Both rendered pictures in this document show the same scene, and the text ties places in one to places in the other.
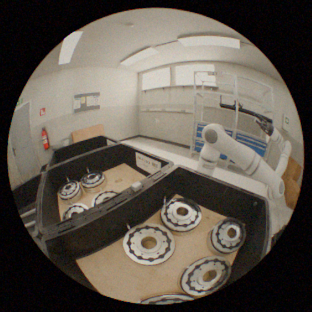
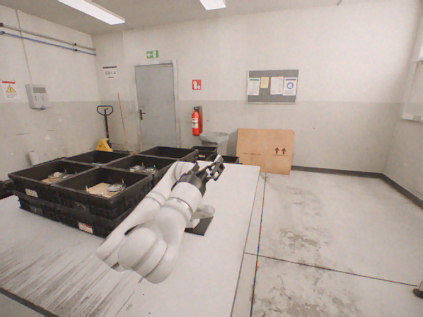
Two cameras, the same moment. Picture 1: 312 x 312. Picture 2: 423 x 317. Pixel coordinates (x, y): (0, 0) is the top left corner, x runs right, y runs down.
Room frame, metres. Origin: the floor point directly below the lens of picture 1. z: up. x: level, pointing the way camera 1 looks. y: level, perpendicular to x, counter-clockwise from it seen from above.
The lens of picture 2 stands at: (0.19, -1.09, 1.32)
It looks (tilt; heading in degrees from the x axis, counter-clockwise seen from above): 17 degrees down; 68
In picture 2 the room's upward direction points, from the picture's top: straight up
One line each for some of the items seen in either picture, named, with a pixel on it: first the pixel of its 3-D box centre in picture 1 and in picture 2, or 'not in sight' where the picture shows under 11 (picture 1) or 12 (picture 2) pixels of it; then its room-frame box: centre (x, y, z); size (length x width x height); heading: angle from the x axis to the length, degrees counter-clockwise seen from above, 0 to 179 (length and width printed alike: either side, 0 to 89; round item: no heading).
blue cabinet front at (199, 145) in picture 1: (212, 141); not in sight; (1.69, -1.07, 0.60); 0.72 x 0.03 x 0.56; 51
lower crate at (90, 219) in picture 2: not in sight; (109, 208); (0.01, -0.04, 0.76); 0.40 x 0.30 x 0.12; 138
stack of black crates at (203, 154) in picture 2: not in sight; (204, 162); (1.15, 1.66, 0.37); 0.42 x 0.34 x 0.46; 141
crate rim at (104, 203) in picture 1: (92, 172); (142, 164); (0.21, 0.18, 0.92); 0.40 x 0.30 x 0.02; 138
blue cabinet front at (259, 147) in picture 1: (249, 152); not in sight; (1.19, -1.70, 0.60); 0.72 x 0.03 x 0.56; 51
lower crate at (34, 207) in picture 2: not in sight; (61, 195); (-0.29, 0.23, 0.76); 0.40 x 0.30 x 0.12; 138
